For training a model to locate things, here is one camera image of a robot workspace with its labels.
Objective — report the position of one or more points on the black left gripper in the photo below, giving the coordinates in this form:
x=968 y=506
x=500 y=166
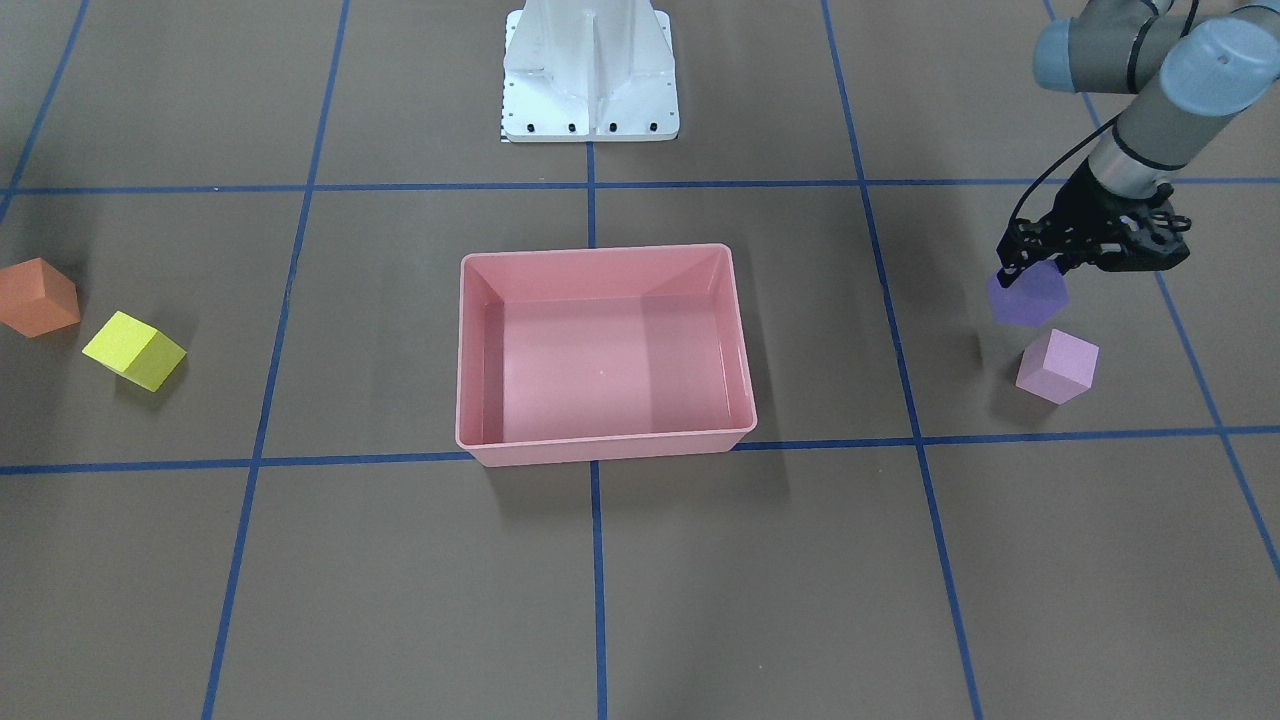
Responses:
x=1083 y=207

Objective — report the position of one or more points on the purple foam block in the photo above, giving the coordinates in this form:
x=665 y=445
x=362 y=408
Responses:
x=1038 y=294

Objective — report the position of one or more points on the light pink foam block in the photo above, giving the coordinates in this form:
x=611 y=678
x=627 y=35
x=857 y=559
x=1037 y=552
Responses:
x=1058 y=367

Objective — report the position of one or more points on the yellow foam block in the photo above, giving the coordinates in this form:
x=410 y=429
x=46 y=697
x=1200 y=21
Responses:
x=135 y=351

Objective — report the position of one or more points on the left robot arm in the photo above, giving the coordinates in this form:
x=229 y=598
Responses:
x=1188 y=78

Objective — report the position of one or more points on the pink plastic bin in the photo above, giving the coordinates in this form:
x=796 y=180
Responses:
x=578 y=355

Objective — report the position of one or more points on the orange foam block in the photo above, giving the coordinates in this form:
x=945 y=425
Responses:
x=37 y=299

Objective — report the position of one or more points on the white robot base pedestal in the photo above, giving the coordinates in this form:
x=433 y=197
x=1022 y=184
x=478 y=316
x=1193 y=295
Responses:
x=589 y=71

